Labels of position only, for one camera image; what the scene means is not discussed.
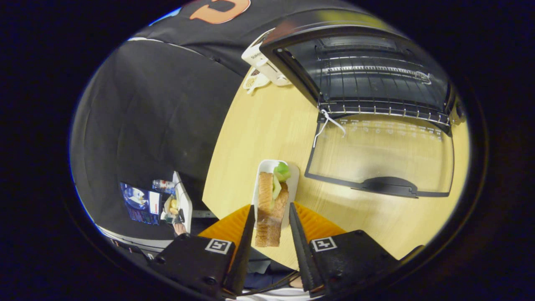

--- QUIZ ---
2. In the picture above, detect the white cable tie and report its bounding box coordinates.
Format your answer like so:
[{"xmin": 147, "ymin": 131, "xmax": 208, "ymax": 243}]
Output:
[{"xmin": 313, "ymin": 110, "xmax": 346, "ymax": 148}]

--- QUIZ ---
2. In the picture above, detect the black toaster oven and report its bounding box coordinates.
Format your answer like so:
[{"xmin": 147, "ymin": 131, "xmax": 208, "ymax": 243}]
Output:
[{"xmin": 259, "ymin": 10, "xmax": 466, "ymax": 199}]

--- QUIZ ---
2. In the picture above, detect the tablet screen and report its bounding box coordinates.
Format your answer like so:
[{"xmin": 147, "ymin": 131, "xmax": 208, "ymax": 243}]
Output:
[{"xmin": 120, "ymin": 182, "xmax": 161, "ymax": 225}]

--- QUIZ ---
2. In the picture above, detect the white rectangular plate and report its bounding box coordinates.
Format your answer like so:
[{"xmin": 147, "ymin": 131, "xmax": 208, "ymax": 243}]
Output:
[{"xmin": 252, "ymin": 159, "xmax": 300, "ymax": 230}]

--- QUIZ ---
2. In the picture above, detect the small white divided dish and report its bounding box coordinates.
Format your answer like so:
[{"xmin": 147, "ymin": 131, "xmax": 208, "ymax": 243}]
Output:
[{"xmin": 242, "ymin": 67, "xmax": 271, "ymax": 94}]

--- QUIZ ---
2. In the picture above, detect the white pop-up toaster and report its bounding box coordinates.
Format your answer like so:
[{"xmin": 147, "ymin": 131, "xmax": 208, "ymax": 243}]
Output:
[{"xmin": 241, "ymin": 28, "xmax": 293, "ymax": 87}]

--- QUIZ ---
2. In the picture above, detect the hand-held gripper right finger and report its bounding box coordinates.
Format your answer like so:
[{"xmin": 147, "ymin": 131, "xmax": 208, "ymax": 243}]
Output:
[{"xmin": 288, "ymin": 202, "xmax": 402, "ymax": 298}]

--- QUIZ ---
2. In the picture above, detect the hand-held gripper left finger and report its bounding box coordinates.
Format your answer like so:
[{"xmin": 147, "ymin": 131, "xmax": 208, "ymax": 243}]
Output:
[{"xmin": 153, "ymin": 204, "xmax": 256, "ymax": 299}]

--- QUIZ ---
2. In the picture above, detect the toast sandwich with lettuce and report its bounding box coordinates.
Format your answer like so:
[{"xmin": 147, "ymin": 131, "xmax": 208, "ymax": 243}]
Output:
[{"xmin": 255, "ymin": 162, "xmax": 291, "ymax": 248}]

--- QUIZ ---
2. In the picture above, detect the black cable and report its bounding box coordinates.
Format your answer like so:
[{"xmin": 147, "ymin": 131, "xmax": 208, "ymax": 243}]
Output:
[{"xmin": 247, "ymin": 272, "xmax": 302, "ymax": 297}]

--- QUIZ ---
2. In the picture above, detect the white tray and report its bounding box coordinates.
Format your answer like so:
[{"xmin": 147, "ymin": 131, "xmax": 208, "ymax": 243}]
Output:
[{"xmin": 172, "ymin": 171, "xmax": 193, "ymax": 234}]

